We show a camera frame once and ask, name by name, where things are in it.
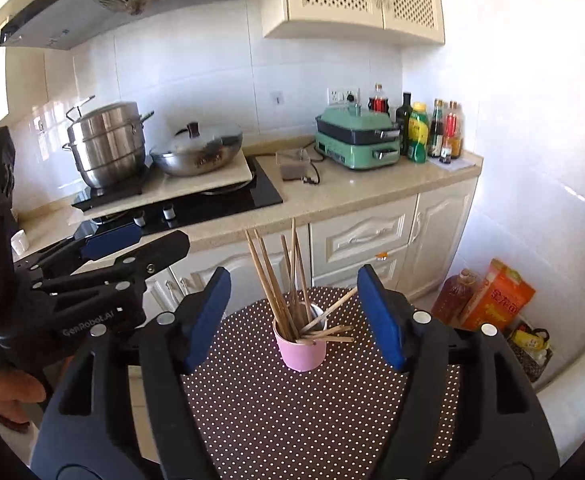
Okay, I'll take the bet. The grey range hood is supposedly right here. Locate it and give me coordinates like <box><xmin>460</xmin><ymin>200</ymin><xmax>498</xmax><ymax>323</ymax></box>
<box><xmin>0</xmin><ymin>0</ymin><xmax>280</xmax><ymax>52</ymax></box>

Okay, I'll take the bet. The red label sauce bottle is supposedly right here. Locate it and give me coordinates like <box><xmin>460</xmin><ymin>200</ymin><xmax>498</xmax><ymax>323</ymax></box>
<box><xmin>443</xmin><ymin>100</ymin><xmax>464</xmax><ymax>159</ymax></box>

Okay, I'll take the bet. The steel wok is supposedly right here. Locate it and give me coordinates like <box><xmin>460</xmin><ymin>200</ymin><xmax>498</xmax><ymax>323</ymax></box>
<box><xmin>150</xmin><ymin>121</ymin><xmax>244</xmax><ymax>178</ymax></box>

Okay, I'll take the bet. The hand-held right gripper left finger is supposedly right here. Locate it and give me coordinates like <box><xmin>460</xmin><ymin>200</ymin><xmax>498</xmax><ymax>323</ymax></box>
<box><xmin>37</xmin><ymin>266</ymin><xmax>232</xmax><ymax>480</ymax></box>

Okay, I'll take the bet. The glass wok lid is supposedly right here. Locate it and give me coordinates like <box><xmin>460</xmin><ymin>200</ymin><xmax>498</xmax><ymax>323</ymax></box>
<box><xmin>151</xmin><ymin>121</ymin><xmax>243</xmax><ymax>158</ymax></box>

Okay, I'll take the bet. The orange box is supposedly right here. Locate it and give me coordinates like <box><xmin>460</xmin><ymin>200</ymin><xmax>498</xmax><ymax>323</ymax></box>
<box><xmin>459</xmin><ymin>258</ymin><xmax>536</xmax><ymax>332</ymax></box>

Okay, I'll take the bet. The bundle of wooden chopsticks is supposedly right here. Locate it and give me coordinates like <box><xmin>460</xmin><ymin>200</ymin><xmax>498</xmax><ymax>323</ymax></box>
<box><xmin>245</xmin><ymin>217</ymin><xmax>358</xmax><ymax>346</ymax></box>

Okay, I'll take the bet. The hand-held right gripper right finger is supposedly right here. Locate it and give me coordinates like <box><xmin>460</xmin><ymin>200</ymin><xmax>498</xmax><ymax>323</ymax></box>
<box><xmin>356</xmin><ymin>264</ymin><xmax>560</xmax><ymax>480</ymax></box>

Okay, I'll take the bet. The yellow green bottle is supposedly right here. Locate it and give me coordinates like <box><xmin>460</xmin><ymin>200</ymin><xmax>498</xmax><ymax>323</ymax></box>
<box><xmin>407</xmin><ymin>101</ymin><xmax>429</xmax><ymax>163</ymax></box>

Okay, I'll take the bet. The black induction cooker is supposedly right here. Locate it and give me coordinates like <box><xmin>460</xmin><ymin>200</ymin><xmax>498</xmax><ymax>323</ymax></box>
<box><xmin>71</xmin><ymin>162</ymin><xmax>152</xmax><ymax>211</ymax></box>

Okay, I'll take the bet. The green electric grill pot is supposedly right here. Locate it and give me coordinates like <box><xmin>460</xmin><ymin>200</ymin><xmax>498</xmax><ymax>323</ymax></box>
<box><xmin>315</xmin><ymin>102</ymin><xmax>402</xmax><ymax>171</ymax></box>

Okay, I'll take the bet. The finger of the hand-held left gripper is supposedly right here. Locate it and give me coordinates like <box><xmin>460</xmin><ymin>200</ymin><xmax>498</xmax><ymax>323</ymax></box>
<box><xmin>32</xmin><ymin>222</ymin><xmax>143</xmax><ymax>281</ymax></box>
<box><xmin>30</xmin><ymin>230</ymin><xmax>192</xmax><ymax>311</ymax></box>

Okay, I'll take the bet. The dark oil bottle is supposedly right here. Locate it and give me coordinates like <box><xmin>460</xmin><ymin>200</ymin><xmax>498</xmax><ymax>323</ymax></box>
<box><xmin>395</xmin><ymin>91</ymin><xmax>414</xmax><ymax>157</ymax></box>

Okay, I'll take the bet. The round polka-dot table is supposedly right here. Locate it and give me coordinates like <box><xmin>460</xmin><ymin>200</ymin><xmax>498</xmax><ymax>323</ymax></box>
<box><xmin>180</xmin><ymin>286</ymin><xmax>465</xmax><ymax>480</ymax></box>

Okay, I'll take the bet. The clear plastic box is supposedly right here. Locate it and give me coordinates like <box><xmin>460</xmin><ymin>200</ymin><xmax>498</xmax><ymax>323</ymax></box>
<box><xmin>276</xmin><ymin>146</ymin><xmax>313</xmax><ymax>183</ymax></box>

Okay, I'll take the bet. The person's left hand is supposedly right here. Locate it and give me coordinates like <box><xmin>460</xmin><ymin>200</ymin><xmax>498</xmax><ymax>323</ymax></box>
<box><xmin>0</xmin><ymin>370</ymin><xmax>48</xmax><ymax>428</ymax></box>

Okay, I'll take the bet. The beige stone board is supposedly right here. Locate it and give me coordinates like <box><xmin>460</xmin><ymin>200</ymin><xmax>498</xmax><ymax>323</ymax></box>
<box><xmin>67</xmin><ymin>152</ymin><xmax>253</xmax><ymax>218</ymax></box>

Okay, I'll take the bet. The dark woven basket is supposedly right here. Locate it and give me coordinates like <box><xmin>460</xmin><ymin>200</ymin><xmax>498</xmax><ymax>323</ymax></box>
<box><xmin>505</xmin><ymin>317</ymin><xmax>554</xmax><ymax>383</ymax></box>

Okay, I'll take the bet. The large cooking oil bottle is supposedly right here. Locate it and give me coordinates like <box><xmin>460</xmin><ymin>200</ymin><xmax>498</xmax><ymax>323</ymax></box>
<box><xmin>431</xmin><ymin>268</ymin><xmax>480</xmax><ymax>326</ymax></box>

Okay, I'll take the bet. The yellow packet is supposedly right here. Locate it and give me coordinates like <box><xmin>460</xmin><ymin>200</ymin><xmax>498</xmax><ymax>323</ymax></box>
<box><xmin>511</xmin><ymin>327</ymin><xmax>548</xmax><ymax>351</ymax></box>

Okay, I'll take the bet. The steel steamer pot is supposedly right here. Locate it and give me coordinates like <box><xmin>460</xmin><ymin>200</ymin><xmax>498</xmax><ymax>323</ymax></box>
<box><xmin>62</xmin><ymin>95</ymin><xmax>156</xmax><ymax>190</ymax></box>

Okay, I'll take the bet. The black glass gas hob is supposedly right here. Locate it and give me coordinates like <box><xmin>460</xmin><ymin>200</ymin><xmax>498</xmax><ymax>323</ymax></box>
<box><xmin>70</xmin><ymin>155</ymin><xmax>284</xmax><ymax>241</ymax></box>

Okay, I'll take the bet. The white wall socket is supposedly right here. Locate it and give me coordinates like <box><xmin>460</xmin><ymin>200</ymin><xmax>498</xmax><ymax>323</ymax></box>
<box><xmin>327</xmin><ymin>87</ymin><xmax>361</xmax><ymax>106</ymax></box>

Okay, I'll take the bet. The pink cup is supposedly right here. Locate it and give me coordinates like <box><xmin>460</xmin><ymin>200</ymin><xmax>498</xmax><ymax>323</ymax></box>
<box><xmin>272</xmin><ymin>302</ymin><xmax>329</xmax><ymax>372</ymax></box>

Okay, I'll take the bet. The cola bottle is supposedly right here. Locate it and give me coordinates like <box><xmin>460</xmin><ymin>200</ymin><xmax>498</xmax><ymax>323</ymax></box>
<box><xmin>369</xmin><ymin>83</ymin><xmax>389</xmax><ymax>113</ymax></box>

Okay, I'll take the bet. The dark sauce bottle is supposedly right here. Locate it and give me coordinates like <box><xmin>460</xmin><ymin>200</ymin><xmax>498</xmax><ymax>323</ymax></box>
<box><xmin>427</xmin><ymin>98</ymin><xmax>445</xmax><ymax>158</ymax></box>

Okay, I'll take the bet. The white paper sheet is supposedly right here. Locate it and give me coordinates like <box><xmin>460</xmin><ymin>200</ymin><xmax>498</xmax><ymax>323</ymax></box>
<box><xmin>425</xmin><ymin>155</ymin><xmax>477</xmax><ymax>172</ymax></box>

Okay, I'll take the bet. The black power cable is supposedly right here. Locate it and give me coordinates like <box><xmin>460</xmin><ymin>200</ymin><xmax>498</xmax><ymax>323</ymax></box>
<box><xmin>297</xmin><ymin>147</ymin><xmax>325</xmax><ymax>186</ymax></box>

